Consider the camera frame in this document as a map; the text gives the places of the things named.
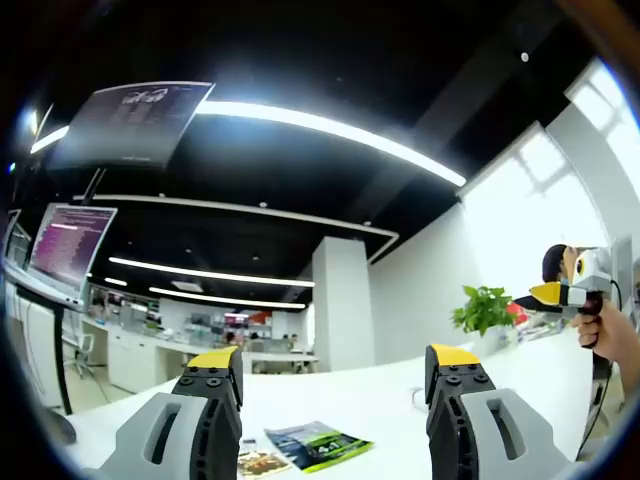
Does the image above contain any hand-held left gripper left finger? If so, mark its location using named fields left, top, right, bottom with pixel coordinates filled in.
left=99, top=345, right=245, bottom=480

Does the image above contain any narrow desk monitor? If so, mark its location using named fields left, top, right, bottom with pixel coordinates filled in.
left=2, top=208, right=22, bottom=267

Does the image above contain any green skincare sachet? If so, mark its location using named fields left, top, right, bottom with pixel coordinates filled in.
left=263, top=421, right=375, bottom=474

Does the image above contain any brown skincare sachet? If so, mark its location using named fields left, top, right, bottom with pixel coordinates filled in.
left=237, top=449, right=294, bottom=480

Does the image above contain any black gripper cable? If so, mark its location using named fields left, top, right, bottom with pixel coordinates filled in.
left=574, top=367, right=615, bottom=462

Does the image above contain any white office workbench row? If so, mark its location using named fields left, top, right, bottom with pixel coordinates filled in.
left=79, top=319, right=321, bottom=396

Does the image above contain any black monitor stand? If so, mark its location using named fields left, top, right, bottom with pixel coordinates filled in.
left=14, top=284, right=74, bottom=417

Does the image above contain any dark monitor base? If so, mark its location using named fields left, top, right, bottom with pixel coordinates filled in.
left=46, top=407, right=79, bottom=446

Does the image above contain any long ceiling strip light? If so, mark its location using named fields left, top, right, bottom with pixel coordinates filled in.
left=29, top=99, right=468, bottom=188

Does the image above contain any potted green plant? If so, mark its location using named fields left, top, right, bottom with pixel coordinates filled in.
left=451, top=284, right=517, bottom=354

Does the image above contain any desk monitor purple screen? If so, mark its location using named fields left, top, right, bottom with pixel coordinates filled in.
left=27, top=203, right=119, bottom=297

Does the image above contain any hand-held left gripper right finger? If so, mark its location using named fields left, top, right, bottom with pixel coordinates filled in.
left=424, top=343, right=576, bottom=480

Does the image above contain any curved ceiling strip light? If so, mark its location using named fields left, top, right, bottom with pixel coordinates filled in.
left=108, top=256, right=316, bottom=288
left=148, top=286, right=307, bottom=310

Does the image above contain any grey flat panel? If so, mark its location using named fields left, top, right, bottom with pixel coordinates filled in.
left=610, top=234, right=636, bottom=302

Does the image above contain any white office chair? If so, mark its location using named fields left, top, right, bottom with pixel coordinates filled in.
left=73, top=332, right=97, bottom=380

